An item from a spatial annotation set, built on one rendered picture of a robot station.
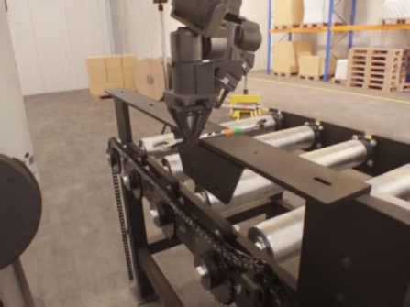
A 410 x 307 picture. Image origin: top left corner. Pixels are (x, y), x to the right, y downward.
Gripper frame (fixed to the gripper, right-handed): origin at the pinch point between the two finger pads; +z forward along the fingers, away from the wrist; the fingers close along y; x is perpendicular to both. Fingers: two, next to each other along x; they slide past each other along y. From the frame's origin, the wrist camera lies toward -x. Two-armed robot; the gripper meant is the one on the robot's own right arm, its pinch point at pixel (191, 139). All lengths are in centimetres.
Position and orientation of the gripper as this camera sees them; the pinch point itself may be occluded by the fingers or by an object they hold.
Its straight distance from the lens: 60.6
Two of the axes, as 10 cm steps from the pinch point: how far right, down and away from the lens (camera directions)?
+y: -4.9, -2.8, 8.2
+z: 0.4, 9.4, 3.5
